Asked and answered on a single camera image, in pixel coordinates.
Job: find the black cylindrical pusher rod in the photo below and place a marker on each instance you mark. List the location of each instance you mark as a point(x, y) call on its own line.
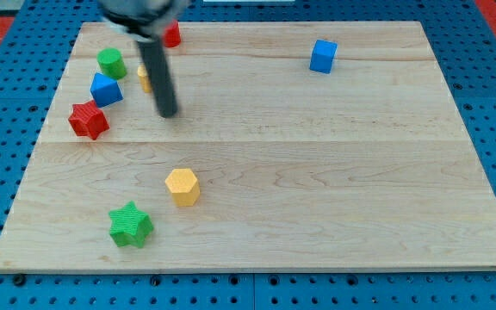
point(154, 59)

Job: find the yellow hexagon block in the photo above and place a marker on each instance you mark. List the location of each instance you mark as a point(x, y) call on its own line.
point(183, 186)

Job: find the yellow heart block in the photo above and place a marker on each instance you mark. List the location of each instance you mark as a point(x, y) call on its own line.
point(144, 79)

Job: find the red cylinder block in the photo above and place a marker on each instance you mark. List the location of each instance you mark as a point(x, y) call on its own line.
point(172, 35)

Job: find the green cylinder block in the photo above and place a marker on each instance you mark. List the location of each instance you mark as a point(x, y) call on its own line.
point(111, 63)

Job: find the blue triangular block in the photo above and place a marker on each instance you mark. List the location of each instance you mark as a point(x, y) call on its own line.
point(105, 90)

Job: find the red star block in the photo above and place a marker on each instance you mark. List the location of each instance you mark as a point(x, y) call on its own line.
point(88, 120)

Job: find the blue cube block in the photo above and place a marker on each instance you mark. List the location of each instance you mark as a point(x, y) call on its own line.
point(322, 56)

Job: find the green star block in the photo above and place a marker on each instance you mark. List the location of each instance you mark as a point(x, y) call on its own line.
point(129, 226)

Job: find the light wooden board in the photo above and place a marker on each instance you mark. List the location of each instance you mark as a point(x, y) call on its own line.
point(366, 169)

